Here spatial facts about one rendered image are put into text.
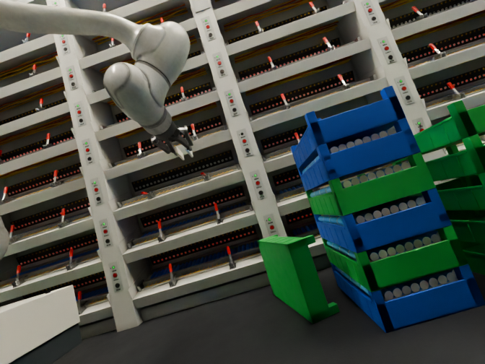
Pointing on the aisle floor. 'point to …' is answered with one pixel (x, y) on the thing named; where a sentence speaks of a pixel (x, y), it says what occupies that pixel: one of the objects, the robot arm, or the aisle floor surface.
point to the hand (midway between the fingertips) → (184, 152)
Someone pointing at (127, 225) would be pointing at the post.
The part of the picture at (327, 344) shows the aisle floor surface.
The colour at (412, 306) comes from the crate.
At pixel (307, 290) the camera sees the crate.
